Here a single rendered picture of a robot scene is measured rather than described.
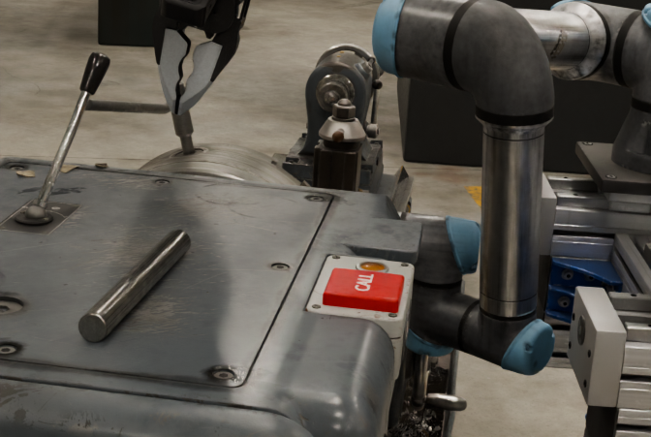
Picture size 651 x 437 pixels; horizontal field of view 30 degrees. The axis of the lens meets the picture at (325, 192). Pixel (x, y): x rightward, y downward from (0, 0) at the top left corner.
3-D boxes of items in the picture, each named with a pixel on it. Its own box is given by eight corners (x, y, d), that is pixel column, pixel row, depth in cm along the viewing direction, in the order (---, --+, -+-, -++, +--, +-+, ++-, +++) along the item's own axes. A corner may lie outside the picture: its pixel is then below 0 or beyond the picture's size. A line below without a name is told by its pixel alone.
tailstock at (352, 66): (368, 206, 253) (379, 69, 245) (276, 198, 256) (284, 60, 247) (383, 170, 282) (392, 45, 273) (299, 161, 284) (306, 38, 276)
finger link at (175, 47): (187, 105, 134) (207, 25, 132) (173, 116, 129) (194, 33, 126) (161, 96, 135) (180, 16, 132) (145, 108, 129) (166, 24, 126)
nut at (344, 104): (354, 122, 201) (355, 102, 200) (329, 120, 201) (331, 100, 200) (356, 117, 204) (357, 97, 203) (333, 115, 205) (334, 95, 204)
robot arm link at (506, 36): (584, 3, 145) (565, 360, 163) (508, -10, 152) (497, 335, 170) (530, 22, 137) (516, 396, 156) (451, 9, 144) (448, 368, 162)
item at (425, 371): (429, 440, 206) (442, 312, 199) (370, 432, 207) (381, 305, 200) (438, 373, 231) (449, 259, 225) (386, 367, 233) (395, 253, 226)
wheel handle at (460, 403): (466, 415, 205) (467, 400, 204) (418, 410, 206) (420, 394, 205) (466, 408, 208) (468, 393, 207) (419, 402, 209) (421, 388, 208)
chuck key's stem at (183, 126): (188, 174, 147) (169, 81, 144) (204, 172, 146) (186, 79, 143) (182, 179, 145) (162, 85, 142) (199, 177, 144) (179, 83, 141)
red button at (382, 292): (396, 324, 95) (398, 299, 94) (321, 315, 96) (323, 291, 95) (403, 296, 101) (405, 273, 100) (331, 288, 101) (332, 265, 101)
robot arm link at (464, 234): (475, 289, 164) (480, 229, 161) (393, 279, 165) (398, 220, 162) (476, 268, 171) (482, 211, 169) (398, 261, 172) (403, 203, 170)
